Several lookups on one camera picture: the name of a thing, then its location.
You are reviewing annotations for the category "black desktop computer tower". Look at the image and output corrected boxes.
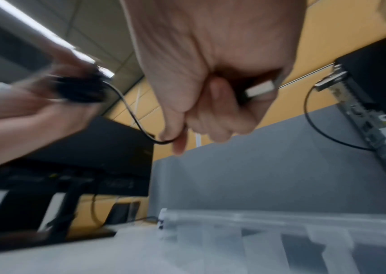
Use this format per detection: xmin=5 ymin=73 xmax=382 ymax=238
xmin=334 ymin=28 xmax=386 ymax=199

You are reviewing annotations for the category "thin lock cable silver plug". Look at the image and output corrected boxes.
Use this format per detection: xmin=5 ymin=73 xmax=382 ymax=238
xmin=303 ymin=70 xmax=380 ymax=151

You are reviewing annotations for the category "tangle of black cables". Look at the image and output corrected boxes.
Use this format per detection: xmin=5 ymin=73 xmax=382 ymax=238
xmin=49 ymin=66 xmax=278 ymax=146

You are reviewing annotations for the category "yellow partition panel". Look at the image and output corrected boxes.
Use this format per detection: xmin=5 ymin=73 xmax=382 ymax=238
xmin=105 ymin=0 xmax=386 ymax=161

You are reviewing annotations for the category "person's left hand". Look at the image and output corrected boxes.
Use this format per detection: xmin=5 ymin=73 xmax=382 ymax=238
xmin=0 ymin=44 xmax=113 ymax=172

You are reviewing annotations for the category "dark square ceiling panel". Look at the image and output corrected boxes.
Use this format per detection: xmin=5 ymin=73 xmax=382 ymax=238
xmin=0 ymin=24 xmax=51 ymax=72

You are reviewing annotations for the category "grey desk partition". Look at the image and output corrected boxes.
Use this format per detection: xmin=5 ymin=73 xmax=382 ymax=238
xmin=148 ymin=104 xmax=386 ymax=215

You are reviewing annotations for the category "ceiling strip light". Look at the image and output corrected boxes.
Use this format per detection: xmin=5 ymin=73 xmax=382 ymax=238
xmin=0 ymin=0 xmax=115 ymax=78

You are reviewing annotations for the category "clear plastic compartment box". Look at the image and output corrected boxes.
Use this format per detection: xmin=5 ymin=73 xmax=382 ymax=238
xmin=159 ymin=208 xmax=386 ymax=274

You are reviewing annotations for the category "black monitor with square stand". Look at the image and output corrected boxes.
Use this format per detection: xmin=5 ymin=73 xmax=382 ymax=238
xmin=0 ymin=115 xmax=155 ymax=254

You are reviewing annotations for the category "person's right hand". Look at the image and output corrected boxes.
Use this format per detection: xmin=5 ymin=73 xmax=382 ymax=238
xmin=120 ymin=0 xmax=307 ymax=157

